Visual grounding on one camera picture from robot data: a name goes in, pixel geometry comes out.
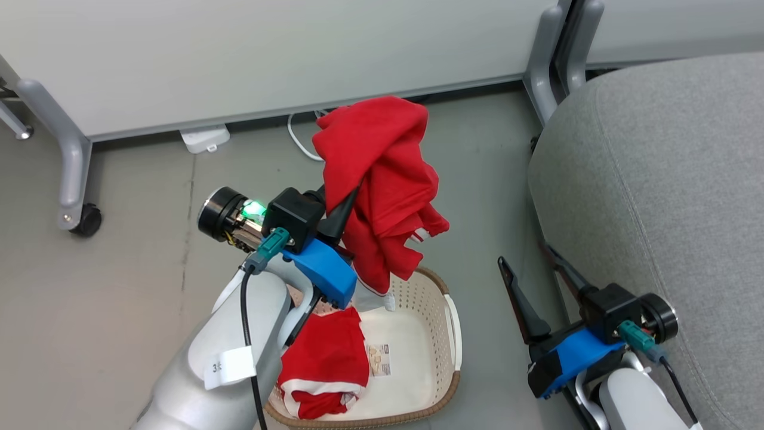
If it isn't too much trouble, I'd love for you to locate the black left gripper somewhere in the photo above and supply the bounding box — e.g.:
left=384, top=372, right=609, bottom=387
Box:
left=198, top=185, right=361, bottom=263

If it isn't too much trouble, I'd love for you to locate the grey fabric sofa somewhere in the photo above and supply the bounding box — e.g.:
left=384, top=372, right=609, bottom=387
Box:
left=528, top=52, right=764, bottom=430

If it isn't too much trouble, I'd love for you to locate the curved grey partition leg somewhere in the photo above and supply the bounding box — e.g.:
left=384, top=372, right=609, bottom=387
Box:
left=16, top=78, right=94, bottom=231

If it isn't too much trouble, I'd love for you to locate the thin grey metal leg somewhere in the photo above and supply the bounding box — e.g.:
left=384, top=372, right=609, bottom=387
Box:
left=0, top=84, right=34, bottom=142

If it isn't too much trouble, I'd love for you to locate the black right arm cable teal plug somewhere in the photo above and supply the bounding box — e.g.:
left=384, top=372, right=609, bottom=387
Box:
left=617, top=320, right=700, bottom=426

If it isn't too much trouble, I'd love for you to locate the white power adapter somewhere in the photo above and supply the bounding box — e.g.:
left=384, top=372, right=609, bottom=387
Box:
left=180, top=124, right=231, bottom=155

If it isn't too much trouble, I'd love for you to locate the black arm cable teal plug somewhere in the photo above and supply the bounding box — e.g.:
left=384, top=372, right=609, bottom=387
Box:
left=240, top=227, right=292, bottom=430
left=617, top=320, right=700, bottom=426

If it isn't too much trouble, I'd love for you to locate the narrow white partition panel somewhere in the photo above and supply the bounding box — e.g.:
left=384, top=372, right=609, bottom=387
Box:
left=586, top=0, right=764, bottom=70

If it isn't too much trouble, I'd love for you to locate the cream plastic laundry basket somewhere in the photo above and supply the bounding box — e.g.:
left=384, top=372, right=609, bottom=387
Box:
left=263, top=266, right=464, bottom=430

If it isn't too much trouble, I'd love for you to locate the printed basket label sticker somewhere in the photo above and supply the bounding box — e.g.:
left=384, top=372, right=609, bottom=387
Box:
left=366, top=343, right=392, bottom=377

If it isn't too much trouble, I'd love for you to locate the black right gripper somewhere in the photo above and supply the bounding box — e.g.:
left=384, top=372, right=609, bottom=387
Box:
left=498, top=242, right=679, bottom=362

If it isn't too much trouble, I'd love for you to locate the red garment white trim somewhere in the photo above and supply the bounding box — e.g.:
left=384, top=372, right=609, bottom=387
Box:
left=277, top=306, right=371, bottom=420
left=312, top=96, right=451, bottom=313

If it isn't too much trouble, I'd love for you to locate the looped white power cable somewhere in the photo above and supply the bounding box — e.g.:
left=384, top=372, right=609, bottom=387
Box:
left=287, top=110, right=328, bottom=162

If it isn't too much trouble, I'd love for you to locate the wide white partition panel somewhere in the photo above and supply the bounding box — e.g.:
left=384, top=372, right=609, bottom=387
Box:
left=0, top=0, right=566, bottom=143

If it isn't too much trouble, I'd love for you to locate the black caster wheel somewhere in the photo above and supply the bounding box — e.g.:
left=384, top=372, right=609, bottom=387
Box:
left=70, top=203, right=103, bottom=238

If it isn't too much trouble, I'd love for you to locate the black left arm cable teal plug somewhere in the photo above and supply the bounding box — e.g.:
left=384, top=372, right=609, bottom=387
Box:
left=240, top=227, right=292, bottom=430

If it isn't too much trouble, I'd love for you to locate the white paper tag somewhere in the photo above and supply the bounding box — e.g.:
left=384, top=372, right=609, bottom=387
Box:
left=204, top=346, right=258, bottom=391

